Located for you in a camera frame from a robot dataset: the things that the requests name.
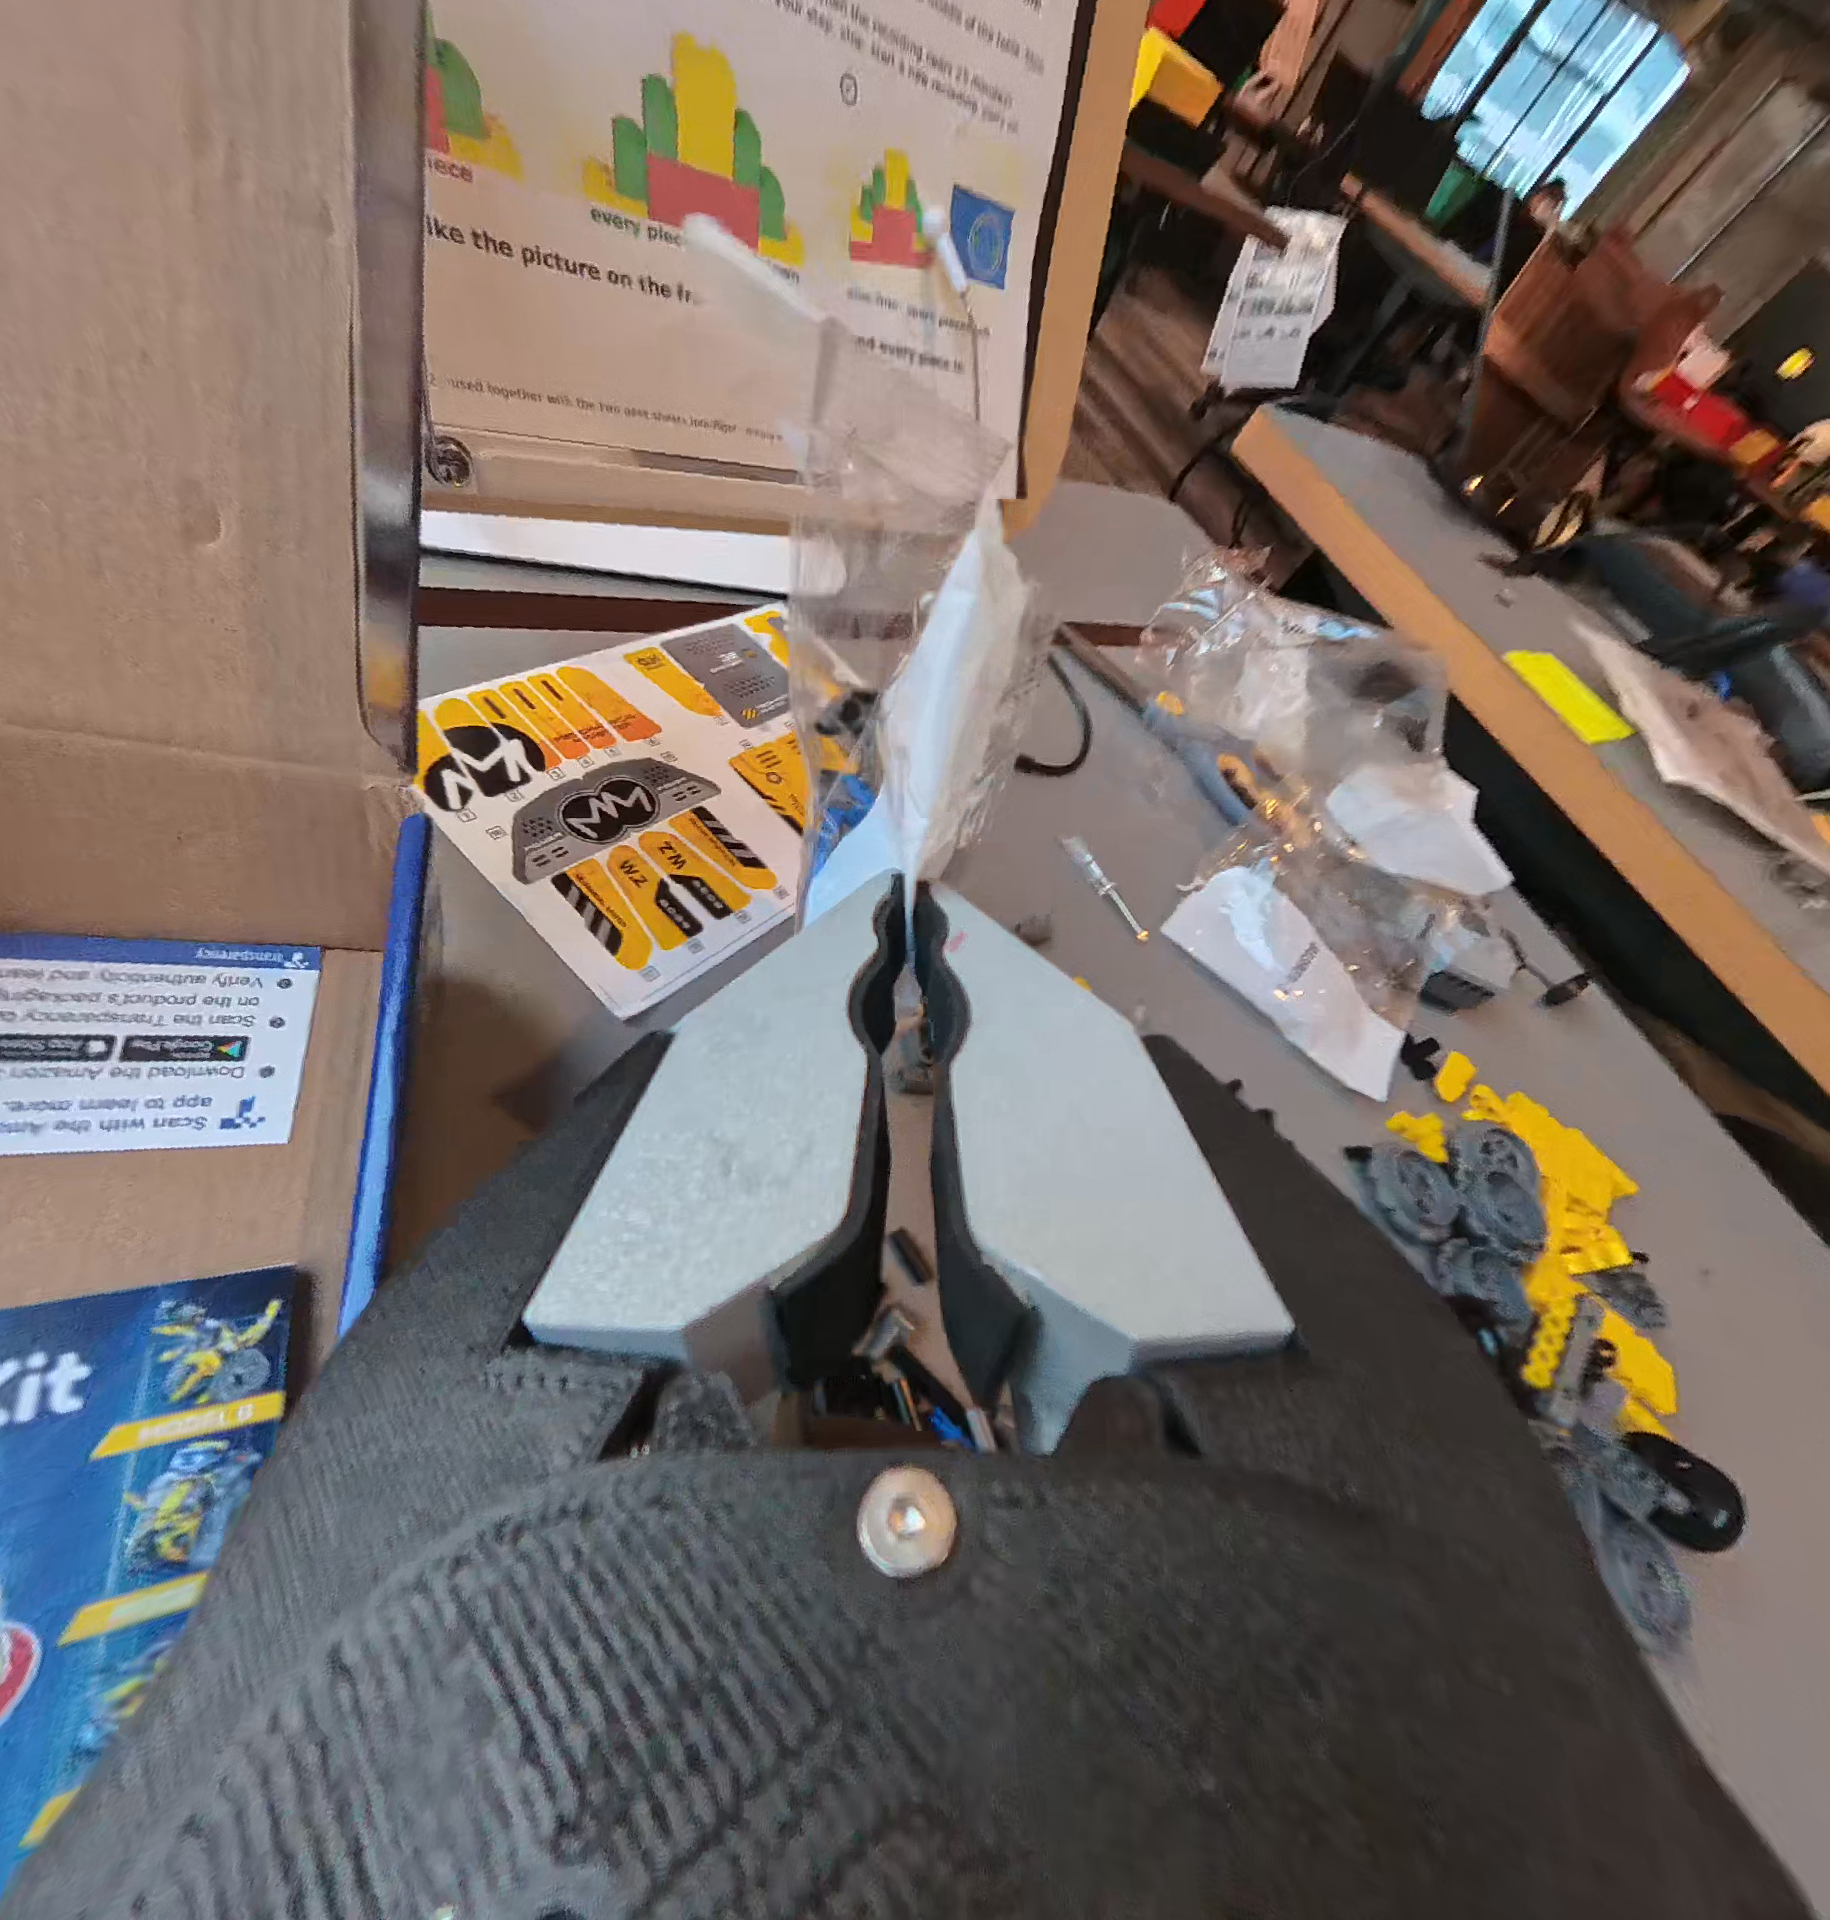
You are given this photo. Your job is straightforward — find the clear bag of yellow blue parts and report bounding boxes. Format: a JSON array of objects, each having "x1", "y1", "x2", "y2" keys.
[{"x1": 785, "y1": 352, "x2": 1062, "y2": 1084}]

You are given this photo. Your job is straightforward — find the empty clear plastic bag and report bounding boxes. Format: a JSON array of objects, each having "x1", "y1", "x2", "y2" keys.
[{"x1": 1137, "y1": 545, "x2": 1519, "y2": 904}]

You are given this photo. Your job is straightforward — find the small clear screwdriver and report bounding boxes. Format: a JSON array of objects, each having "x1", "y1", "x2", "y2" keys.
[{"x1": 1061, "y1": 835, "x2": 1154, "y2": 945}]

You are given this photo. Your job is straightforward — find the black motor cable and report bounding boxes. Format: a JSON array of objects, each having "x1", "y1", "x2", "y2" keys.
[{"x1": 1499, "y1": 927, "x2": 1602, "y2": 1009}]

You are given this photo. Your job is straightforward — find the black handheld scanner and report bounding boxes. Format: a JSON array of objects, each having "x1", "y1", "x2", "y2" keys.
[{"x1": 1573, "y1": 530, "x2": 1830, "y2": 785}]

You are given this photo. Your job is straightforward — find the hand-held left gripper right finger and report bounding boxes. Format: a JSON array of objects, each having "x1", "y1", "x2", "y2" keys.
[{"x1": 915, "y1": 876, "x2": 1299, "y2": 1453}]

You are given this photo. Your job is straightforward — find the white monitor base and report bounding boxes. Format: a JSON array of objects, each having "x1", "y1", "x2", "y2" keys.
[{"x1": 418, "y1": 507, "x2": 815, "y2": 597}]

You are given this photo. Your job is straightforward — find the black cable with plug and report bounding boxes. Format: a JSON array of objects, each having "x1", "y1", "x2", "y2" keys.
[{"x1": 1017, "y1": 642, "x2": 1100, "y2": 785}]

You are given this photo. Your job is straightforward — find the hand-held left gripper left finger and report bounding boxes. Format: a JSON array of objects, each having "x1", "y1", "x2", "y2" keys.
[{"x1": 523, "y1": 872, "x2": 910, "y2": 1384}]

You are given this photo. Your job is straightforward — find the instruction sheet on board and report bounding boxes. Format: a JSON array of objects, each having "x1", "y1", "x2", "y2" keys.
[{"x1": 418, "y1": 0, "x2": 1152, "y2": 523}]

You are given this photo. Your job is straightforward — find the blue cardboard kit box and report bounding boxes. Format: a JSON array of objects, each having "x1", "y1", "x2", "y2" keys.
[{"x1": 0, "y1": 0, "x2": 434, "y2": 1325}]

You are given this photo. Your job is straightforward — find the pile of small connector pieces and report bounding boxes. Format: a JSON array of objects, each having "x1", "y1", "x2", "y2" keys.
[{"x1": 802, "y1": 1221, "x2": 1010, "y2": 1454}]

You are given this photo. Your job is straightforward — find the pile of wheels and beams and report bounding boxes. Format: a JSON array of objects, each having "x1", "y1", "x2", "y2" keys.
[{"x1": 1339, "y1": 1047, "x2": 1752, "y2": 1654}]

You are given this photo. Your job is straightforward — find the yellow sticky note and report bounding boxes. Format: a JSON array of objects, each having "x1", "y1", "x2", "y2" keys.
[{"x1": 1499, "y1": 644, "x2": 1636, "y2": 749}]

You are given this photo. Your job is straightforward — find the grey yellow handled scissors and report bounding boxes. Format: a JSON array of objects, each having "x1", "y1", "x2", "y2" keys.
[{"x1": 1145, "y1": 695, "x2": 1264, "y2": 823}]

